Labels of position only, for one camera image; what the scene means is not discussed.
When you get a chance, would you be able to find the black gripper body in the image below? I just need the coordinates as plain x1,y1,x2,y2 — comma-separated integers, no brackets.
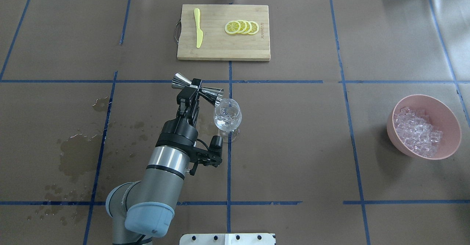
156,117,198,154

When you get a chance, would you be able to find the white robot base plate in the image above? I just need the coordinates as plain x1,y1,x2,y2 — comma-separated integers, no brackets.
179,233,276,245

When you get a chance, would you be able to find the yellow plastic knife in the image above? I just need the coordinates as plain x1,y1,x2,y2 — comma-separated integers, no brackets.
194,8,204,48

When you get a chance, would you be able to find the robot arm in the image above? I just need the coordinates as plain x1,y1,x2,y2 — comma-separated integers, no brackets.
106,76,202,245

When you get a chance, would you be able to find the pile of ice cubes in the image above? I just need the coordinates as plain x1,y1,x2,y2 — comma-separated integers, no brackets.
393,107,443,158

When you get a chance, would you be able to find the clear wine glass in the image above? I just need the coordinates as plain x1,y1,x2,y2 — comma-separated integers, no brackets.
213,99,242,143

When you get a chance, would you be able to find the bamboo cutting board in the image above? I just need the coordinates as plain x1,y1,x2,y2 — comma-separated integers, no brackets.
177,4,271,61

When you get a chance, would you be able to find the steel double jigger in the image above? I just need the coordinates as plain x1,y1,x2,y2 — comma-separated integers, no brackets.
171,73,224,107

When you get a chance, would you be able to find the lemon slice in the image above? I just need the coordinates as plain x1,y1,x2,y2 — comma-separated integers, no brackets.
237,20,248,34
224,21,242,35
248,21,260,35
242,20,252,35

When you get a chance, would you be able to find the pink bowl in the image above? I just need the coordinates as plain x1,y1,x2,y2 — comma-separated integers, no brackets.
386,94,462,160

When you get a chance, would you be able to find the back lemon slice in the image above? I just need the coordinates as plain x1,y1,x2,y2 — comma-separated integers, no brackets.
248,21,260,35

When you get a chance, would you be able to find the front lemon slice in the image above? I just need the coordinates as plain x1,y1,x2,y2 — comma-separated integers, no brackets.
224,21,242,35

